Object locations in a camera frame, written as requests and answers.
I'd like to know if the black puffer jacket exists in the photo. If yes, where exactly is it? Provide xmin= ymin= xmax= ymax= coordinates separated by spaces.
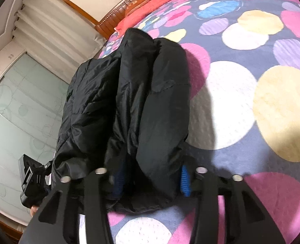
xmin=51 ymin=28 xmax=190 ymax=213

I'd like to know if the person's left hand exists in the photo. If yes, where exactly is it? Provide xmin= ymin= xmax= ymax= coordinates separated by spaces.
xmin=30 ymin=205 xmax=39 ymax=217

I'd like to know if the frosted glass wardrobe door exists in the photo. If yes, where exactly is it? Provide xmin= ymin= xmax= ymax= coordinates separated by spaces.
xmin=0 ymin=53 xmax=68 ymax=225

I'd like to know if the white curtain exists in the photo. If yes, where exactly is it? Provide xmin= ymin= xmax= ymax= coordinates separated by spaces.
xmin=13 ymin=0 xmax=105 ymax=83

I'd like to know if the colourful dotted bedspread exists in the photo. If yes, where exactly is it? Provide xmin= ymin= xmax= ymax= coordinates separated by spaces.
xmin=96 ymin=0 xmax=300 ymax=244

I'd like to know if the orange embroidered cushion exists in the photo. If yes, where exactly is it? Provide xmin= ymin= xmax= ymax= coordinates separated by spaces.
xmin=125 ymin=0 xmax=150 ymax=16

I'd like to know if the red pillow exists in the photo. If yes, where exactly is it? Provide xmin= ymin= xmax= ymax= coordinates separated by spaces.
xmin=114 ymin=0 xmax=171 ymax=38

